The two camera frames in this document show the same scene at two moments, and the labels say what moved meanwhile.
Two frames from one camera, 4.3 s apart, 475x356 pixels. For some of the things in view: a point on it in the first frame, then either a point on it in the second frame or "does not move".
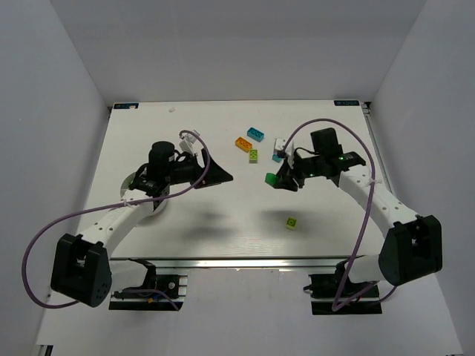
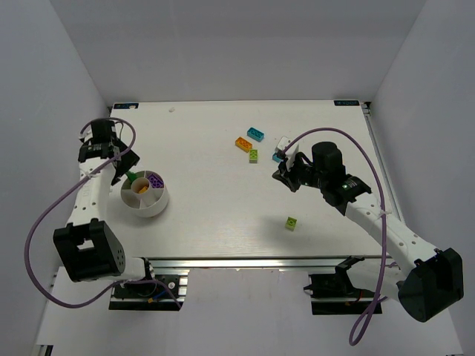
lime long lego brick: [253, 156] does not move
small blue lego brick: [277, 158] does not move
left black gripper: [202, 173] to [124, 163]
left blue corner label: [125, 105] does not move
